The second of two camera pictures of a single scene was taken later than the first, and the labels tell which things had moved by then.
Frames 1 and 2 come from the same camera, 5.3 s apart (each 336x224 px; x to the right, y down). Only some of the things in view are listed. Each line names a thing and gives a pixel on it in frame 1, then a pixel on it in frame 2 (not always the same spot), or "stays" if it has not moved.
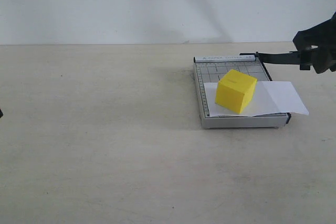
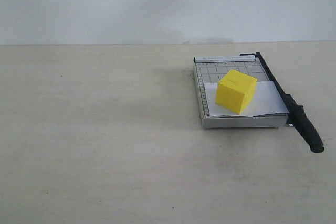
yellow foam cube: [235, 91] stays
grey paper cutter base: [210, 69] stays
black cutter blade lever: [291, 57] -> [297, 115]
